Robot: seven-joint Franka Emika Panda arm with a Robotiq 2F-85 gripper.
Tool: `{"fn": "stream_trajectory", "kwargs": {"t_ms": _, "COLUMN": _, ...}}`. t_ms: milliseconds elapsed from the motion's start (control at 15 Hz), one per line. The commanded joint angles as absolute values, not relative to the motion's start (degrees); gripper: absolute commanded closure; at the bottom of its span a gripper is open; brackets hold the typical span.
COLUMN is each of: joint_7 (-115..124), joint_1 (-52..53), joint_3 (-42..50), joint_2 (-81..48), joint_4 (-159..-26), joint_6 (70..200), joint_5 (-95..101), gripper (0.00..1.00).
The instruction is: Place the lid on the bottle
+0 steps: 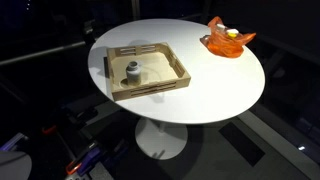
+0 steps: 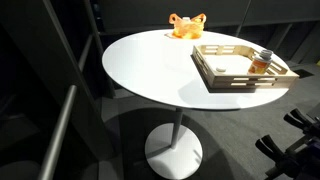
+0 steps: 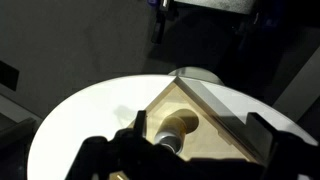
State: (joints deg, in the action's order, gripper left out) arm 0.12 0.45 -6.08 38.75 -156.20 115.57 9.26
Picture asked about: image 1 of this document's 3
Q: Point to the black clamp with orange tip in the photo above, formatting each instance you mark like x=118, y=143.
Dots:
x=63, y=121

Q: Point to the orange plastic bag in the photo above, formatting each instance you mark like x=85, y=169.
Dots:
x=224, y=46

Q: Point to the wooden slotted tray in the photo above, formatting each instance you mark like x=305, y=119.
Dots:
x=160, y=66

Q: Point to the orange and purple clamp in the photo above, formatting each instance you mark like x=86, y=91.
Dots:
x=85, y=160

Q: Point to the grey metal rail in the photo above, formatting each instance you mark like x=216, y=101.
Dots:
x=40, y=53

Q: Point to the white item in bag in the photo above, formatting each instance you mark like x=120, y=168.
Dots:
x=232, y=31

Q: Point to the yellow item in bag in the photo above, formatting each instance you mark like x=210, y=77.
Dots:
x=230, y=34

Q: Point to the purple bar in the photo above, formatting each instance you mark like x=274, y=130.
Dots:
x=11, y=141

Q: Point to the white table pedestal base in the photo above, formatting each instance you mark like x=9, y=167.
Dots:
x=161, y=140

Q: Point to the black floor mat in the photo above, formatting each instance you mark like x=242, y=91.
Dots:
x=241, y=143

